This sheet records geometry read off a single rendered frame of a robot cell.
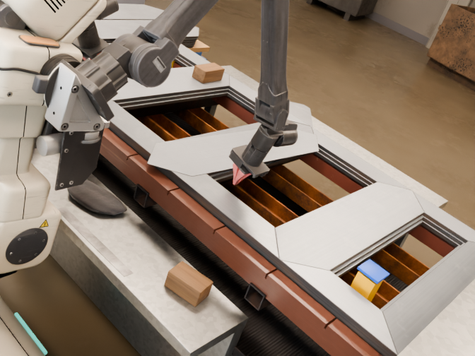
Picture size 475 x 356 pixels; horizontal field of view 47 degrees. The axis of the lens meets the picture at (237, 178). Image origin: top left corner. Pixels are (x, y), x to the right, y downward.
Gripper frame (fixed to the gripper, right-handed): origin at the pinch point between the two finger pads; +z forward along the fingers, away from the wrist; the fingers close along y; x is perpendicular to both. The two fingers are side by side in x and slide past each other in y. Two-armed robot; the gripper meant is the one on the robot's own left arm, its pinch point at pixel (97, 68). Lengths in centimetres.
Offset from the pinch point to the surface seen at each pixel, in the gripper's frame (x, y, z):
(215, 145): -18.2, -26.9, 25.7
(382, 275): -13, -93, 19
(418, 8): -633, 231, 385
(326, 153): -54, -43, 45
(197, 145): -12.6, -25.4, 22.8
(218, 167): -10.7, -37.0, 21.9
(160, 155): 1.2, -26.2, 15.7
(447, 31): -528, 132, 324
